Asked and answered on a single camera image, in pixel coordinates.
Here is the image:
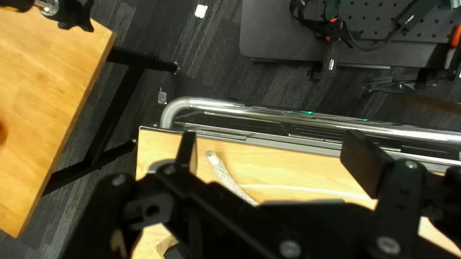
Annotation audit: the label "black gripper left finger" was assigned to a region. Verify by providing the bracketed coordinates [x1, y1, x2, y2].
[66, 129, 314, 259]

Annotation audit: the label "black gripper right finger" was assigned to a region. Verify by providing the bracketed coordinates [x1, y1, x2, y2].
[340, 128, 461, 259]

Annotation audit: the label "white braided rope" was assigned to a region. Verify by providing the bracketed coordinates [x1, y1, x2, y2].
[204, 149, 262, 208]

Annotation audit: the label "wood topped metal cart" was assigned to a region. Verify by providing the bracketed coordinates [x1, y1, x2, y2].
[134, 107, 461, 259]

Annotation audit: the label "black floor stand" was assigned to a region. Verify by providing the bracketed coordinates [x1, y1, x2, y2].
[364, 66, 461, 96]

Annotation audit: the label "black perforated breadboard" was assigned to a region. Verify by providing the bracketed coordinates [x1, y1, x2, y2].
[330, 0, 461, 44]

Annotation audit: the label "orange clamp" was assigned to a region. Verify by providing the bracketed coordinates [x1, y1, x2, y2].
[325, 15, 338, 41]

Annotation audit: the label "dark grey floor mat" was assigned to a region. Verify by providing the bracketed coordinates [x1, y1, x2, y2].
[237, 0, 436, 69]

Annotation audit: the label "white floor tape piece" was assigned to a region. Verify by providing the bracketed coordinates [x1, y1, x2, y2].
[193, 2, 210, 20]

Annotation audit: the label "wooden desk black legs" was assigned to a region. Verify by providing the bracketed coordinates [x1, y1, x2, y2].
[0, 0, 181, 240]

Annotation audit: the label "chrome cart handle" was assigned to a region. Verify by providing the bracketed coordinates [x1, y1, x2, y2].
[158, 94, 461, 145]

